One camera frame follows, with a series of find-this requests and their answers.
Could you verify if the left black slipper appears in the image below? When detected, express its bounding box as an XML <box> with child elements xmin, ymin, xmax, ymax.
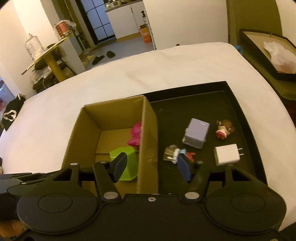
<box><xmin>92</xmin><ymin>55</ymin><xmax>105</xmax><ymax>66</ymax></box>

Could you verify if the white crumpled paper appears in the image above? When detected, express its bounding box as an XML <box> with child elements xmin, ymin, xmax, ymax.
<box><xmin>263</xmin><ymin>42</ymin><xmax>295</xmax><ymax>74</ymax></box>

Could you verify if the blue red figurine toy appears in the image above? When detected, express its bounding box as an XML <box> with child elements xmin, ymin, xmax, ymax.
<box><xmin>163</xmin><ymin>145</ymin><xmax>196</xmax><ymax>164</ymax></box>

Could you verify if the white wall charger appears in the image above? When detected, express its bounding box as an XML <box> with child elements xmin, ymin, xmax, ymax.
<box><xmin>214</xmin><ymin>144</ymin><xmax>244</xmax><ymax>166</ymax></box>

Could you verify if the red gift tin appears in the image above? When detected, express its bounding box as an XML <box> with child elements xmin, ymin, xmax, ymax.
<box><xmin>54</xmin><ymin>20</ymin><xmax>76</xmax><ymax>40</ymax></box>

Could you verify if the white kitchen cabinet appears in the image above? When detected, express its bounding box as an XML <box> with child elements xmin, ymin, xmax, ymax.
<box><xmin>105</xmin><ymin>1</ymin><xmax>145</xmax><ymax>39</ymax></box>

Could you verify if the black white mask garment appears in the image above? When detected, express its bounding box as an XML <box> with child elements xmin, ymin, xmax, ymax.
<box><xmin>1</xmin><ymin>94</ymin><xmax>26</xmax><ymax>131</ymax></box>

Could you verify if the green plastic box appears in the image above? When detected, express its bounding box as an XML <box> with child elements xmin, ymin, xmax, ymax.
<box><xmin>109</xmin><ymin>146</ymin><xmax>139</xmax><ymax>182</ymax></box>

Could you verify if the purple cube toy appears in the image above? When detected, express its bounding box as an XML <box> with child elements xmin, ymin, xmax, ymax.
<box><xmin>182</xmin><ymin>118</ymin><xmax>210</xmax><ymax>149</ymax></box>

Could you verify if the brown haired doll figurine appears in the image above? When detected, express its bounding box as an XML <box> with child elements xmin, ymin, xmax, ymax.
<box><xmin>215</xmin><ymin>120</ymin><xmax>236</xmax><ymax>140</ymax></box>

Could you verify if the pink figurine toy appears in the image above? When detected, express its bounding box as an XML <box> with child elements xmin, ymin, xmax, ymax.
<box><xmin>127</xmin><ymin>121</ymin><xmax>142</xmax><ymax>150</ymax></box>

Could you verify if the black shallow tray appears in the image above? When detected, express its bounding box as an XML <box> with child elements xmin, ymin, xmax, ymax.
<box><xmin>145</xmin><ymin>81</ymin><xmax>267</xmax><ymax>194</ymax></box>

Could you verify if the black tray with paper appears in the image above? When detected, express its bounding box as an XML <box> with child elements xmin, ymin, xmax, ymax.
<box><xmin>239</xmin><ymin>29</ymin><xmax>295</xmax><ymax>82</ymax></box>

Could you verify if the clear glass jar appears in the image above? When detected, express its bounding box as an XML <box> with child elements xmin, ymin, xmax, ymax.
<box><xmin>25</xmin><ymin>33</ymin><xmax>46</xmax><ymax>61</ymax></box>

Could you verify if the round yellow side table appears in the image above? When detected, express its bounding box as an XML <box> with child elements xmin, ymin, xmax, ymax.
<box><xmin>21</xmin><ymin>34</ymin><xmax>71</xmax><ymax>82</ymax></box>

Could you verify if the brown cardboard box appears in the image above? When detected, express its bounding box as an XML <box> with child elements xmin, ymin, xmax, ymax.
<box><xmin>62</xmin><ymin>95</ymin><xmax>159</xmax><ymax>195</ymax></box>

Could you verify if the black slipper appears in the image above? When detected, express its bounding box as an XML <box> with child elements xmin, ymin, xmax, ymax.
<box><xmin>92</xmin><ymin>55</ymin><xmax>105</xmax><ymax>66</ymax></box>
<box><xmin>106</xmin><ymin>51</ymin><xmax>116</xmax><ymax>58</ymax></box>

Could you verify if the orange cardboard box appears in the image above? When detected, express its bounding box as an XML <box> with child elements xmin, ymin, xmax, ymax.
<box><xmin>140</xmin><ymin>24</ymin><xmax>152</xmax><ymax>44</ymax></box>

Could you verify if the right black slipper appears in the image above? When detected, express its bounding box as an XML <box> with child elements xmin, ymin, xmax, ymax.
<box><xmin>106</xmin><ymin>51</ymin><xmax>116</xmax><ymax>58</ymax></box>

